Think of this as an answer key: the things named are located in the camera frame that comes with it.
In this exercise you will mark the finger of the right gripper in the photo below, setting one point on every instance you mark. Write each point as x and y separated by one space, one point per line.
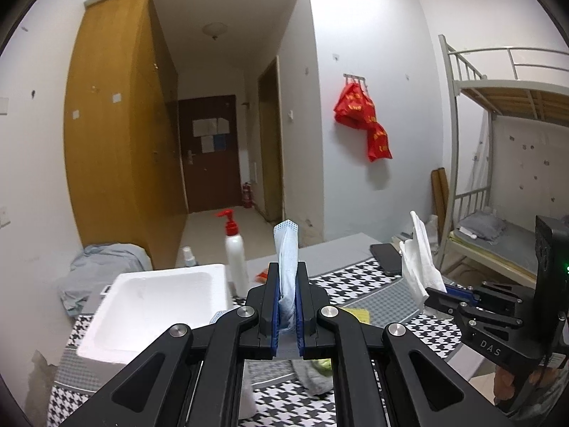
439 301
463 294

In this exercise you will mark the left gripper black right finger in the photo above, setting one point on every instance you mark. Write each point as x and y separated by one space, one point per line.
313 340

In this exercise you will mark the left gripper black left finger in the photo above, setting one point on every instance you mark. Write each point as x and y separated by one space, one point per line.
262 339

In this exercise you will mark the white tissue cloth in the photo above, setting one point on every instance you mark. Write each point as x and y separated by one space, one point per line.
418 267

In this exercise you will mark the blue face mask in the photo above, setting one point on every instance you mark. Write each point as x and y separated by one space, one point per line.
286 244

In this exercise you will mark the grey towel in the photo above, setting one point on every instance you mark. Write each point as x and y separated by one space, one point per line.
314 383

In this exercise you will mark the person's right hand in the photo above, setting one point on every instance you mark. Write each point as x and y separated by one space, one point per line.
504 388

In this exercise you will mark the red snack packet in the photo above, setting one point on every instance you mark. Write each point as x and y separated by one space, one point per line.
262 277

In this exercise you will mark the white red pump lotion bottle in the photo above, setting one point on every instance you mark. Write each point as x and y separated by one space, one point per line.
235 252

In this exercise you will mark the yellow sponge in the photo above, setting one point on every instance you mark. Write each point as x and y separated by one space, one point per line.
358 315

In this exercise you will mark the black smartphone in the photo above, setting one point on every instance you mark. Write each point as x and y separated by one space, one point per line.
388 258

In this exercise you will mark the grey pillow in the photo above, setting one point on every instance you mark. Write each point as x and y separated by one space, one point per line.
482 225

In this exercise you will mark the small clear spray bottle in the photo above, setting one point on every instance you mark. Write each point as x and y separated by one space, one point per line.
188 257

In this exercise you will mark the houndstooth table cloth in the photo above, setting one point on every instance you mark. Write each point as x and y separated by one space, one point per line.
382 376

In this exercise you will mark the red fire extinguisher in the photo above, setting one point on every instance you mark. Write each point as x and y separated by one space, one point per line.
247 195

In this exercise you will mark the white foam box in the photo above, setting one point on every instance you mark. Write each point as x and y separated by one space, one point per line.
141 306

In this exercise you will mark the light blue crumpled cloth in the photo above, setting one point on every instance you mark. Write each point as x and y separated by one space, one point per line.
98 265

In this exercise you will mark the dark brown entrance door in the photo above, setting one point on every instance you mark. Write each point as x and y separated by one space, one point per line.
209 151

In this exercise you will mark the red hanging bags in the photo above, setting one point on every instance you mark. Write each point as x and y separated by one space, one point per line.
356 110

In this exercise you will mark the wooden wardrobe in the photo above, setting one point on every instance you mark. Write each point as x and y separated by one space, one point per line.
121 138

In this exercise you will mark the side wooden door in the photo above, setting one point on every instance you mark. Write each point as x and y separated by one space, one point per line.
271 143

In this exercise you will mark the metal bunk bed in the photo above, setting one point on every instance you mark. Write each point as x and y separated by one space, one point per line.
523 160

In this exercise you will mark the ceiling lamp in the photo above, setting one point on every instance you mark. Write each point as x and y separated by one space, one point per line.
215 30

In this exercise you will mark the wooden boards against wall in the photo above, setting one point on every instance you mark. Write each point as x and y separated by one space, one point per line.
440 188

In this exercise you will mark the wall hook rack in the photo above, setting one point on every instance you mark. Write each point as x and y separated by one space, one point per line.
352 78

